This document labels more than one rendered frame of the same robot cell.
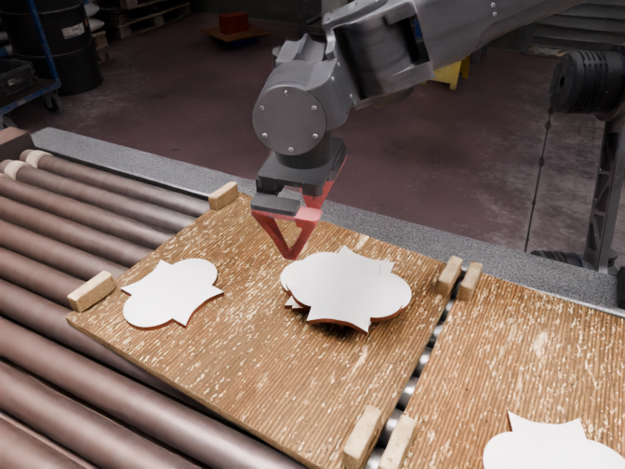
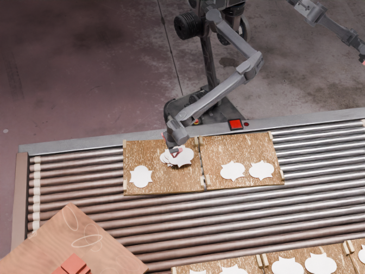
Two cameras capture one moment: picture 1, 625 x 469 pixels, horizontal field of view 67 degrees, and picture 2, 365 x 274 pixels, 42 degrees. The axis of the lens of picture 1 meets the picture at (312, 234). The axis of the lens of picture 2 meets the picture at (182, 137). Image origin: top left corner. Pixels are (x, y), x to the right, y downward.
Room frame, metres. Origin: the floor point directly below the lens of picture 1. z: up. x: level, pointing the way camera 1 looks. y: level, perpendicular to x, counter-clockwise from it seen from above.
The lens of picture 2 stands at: (-0.80, 0.92, 2.99)
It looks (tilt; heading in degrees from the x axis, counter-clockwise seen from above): 50 degrees down; 322
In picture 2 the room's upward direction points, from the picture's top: 3 degrees clockwise
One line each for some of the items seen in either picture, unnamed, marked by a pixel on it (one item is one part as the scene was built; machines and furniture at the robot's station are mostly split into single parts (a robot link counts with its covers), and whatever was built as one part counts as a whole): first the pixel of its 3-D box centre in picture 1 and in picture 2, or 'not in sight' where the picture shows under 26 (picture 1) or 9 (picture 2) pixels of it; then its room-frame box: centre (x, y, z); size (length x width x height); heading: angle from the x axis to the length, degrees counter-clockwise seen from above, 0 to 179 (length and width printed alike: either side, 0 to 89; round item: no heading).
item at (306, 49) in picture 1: (302, 80); (173, 128); (0.43, 0.01, 1.23); 0.07 x 0.06 x 0.07; 174
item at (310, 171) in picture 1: (303, 139); (172, 135); (0.43, 0.01, 1.17); 0.10 x 0.07 x 0.07; 165
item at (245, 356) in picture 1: (275, 295); (162, 165); (0.46, 0.05, 0.93); 0.41 x 0.35 x 0.02; 59
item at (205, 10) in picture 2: not in sight; (209, 9); (0.86, -0.53, 1.45); 0.09 x 0.08 x 0.12; 85
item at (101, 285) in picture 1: (92, 291); (125, 186); (0.45, 0.29, 0.95); 0.06 x 0.02 x 0.03; 149
